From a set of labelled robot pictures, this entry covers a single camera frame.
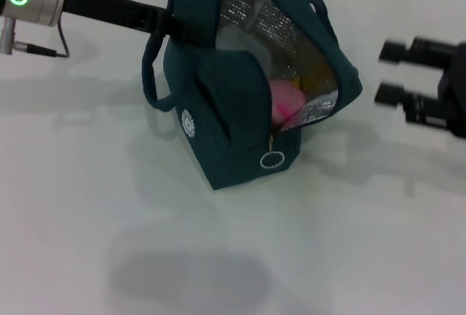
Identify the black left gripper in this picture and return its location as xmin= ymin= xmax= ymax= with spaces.
xmin=60 ymin=0 xmax=216 ymax=46

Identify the pink toy peach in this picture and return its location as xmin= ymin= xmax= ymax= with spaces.
xmin=269 ymin=77 xmax=307 ymax=129

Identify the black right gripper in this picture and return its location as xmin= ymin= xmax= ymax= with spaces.
xmin=374 ymin=36 xmax=466 ymax=140

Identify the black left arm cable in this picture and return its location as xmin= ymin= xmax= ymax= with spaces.
xmin=0 ymin=16 xmax=71 ymax=58

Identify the yellow banana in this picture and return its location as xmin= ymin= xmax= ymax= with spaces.
xmin=297 ymin=63 xmax=333 ymax=93

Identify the dark teal lunch bag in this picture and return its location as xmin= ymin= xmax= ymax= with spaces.
xmin=141 ymin=0 xmax=364 ymax=191

